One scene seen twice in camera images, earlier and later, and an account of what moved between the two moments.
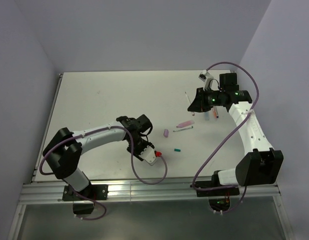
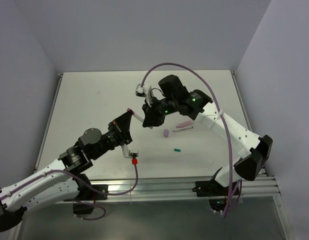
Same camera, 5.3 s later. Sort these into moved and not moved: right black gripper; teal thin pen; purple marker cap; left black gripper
Moved: right black gripper; left black gripper
Not moved: teal thin pen; purple marker cap
